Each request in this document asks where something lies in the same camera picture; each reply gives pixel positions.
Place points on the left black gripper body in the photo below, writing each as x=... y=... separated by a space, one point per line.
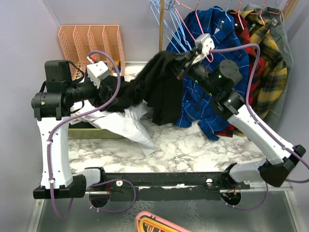
x=86 y=90

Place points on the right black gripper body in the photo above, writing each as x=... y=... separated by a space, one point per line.
x=197 y=73

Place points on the black shirt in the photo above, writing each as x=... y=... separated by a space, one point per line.
x=157 y=85

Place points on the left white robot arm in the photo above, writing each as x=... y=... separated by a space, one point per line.
x=52 y=110

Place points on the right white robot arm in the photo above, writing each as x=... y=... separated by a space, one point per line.
x=281 y=155

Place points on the blue plaid shirt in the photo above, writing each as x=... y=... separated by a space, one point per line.
x=198 y=105

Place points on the red plaid shirt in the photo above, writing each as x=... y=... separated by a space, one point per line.
x=242 y=32

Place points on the white shirt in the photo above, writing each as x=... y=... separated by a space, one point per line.
x=126 y=124

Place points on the yellow plaid shirt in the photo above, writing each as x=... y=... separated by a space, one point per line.
x=273 y=77

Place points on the grey shirt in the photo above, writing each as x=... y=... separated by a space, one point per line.
x=279 y=34

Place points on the green plastic basket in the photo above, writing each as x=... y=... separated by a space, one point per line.
x=84 y=130

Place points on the pink perforated file organizer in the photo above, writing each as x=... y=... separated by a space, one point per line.
x=77 y=41

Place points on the wooden clothes rack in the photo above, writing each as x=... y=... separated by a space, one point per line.
x=164 y=30

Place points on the pink orange object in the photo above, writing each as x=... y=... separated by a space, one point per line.
x=146 y=221

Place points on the blue wire hanger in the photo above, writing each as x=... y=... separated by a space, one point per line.
x=225 y=12
x=178 y=40

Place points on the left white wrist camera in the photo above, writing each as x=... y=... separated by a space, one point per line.
x=97 y=72

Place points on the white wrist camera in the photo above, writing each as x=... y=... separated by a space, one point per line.
x=204 y=44
x=97 y=72

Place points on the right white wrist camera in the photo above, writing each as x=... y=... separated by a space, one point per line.
x=204 y=44

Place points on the pink wire hanger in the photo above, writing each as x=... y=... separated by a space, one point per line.
x=197 y=18

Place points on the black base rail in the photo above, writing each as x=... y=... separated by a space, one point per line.
x=164 y=187

